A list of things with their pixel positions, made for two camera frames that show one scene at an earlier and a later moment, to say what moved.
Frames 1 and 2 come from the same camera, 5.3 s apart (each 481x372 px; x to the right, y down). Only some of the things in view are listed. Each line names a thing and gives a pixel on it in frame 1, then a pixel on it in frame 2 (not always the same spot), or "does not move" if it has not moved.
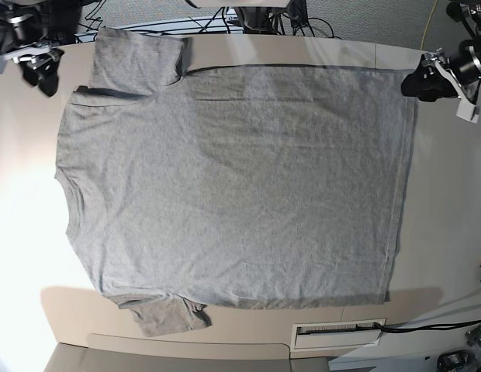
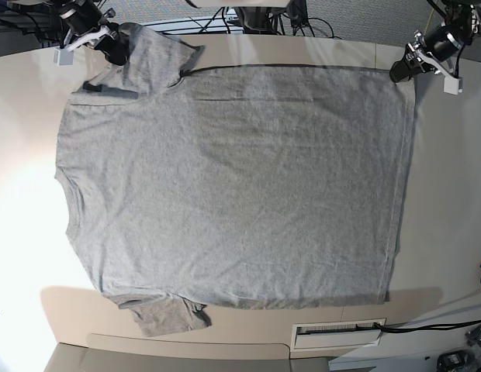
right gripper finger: (49, 82) -> (118, 52)
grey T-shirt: (196, 189) does not move
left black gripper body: (431, 83) -> (417, 58)
